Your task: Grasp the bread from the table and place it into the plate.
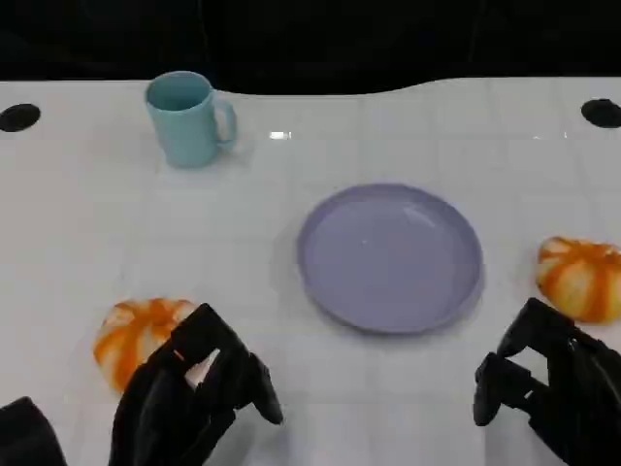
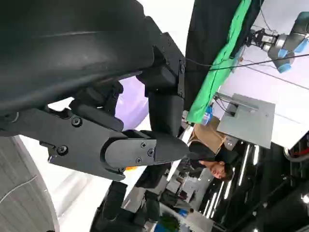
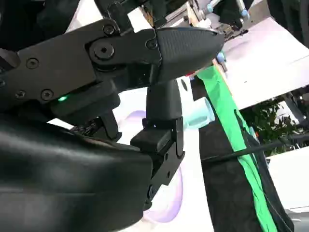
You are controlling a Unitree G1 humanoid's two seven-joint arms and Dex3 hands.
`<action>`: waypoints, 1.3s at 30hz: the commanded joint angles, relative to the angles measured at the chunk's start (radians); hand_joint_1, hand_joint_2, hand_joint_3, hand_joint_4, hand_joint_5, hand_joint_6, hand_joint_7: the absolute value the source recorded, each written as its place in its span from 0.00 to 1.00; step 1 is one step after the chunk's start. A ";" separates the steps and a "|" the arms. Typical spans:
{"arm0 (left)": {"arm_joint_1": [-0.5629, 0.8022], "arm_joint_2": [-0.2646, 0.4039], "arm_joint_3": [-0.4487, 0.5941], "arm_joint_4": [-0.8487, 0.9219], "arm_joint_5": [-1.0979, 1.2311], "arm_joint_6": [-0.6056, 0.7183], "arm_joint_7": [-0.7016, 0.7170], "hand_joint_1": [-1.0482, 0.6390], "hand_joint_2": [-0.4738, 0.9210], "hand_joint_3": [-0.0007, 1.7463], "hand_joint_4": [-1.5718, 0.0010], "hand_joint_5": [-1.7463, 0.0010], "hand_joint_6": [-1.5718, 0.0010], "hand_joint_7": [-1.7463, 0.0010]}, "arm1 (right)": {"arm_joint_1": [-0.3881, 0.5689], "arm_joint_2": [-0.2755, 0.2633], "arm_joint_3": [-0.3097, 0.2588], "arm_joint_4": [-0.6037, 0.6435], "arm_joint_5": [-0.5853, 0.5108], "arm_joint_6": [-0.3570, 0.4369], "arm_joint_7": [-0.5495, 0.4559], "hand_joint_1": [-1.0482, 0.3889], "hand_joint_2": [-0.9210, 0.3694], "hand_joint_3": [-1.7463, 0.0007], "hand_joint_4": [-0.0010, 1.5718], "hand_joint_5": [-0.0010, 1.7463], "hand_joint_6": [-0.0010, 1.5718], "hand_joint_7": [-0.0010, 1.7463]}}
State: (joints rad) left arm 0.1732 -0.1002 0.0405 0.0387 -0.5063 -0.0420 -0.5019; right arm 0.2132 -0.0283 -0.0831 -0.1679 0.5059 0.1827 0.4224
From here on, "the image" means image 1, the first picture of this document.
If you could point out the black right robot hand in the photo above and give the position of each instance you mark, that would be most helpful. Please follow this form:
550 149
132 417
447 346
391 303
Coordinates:
582 388

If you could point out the lilac plate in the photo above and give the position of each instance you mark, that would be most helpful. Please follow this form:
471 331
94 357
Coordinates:
388 257

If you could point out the orange and white bread roll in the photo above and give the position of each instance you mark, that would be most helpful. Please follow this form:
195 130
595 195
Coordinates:
579 276
131 335

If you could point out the black table grommet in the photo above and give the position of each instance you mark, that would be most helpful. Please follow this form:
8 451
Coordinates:
18 118
601 113

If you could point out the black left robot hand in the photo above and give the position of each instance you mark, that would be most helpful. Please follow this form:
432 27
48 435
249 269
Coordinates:
160 408

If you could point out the pale green mug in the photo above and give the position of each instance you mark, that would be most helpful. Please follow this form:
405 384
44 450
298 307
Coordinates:
186 136

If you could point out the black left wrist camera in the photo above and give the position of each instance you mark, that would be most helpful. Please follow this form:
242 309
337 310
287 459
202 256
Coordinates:
26 437

